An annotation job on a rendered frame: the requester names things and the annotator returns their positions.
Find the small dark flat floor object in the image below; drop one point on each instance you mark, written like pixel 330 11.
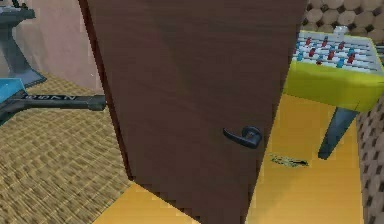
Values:
pixel 288 160

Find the yellow-green foosball table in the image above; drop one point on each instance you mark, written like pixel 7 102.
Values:
pixel 336 80

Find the dark brown wooden door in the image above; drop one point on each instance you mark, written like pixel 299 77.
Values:
pixel 186 100

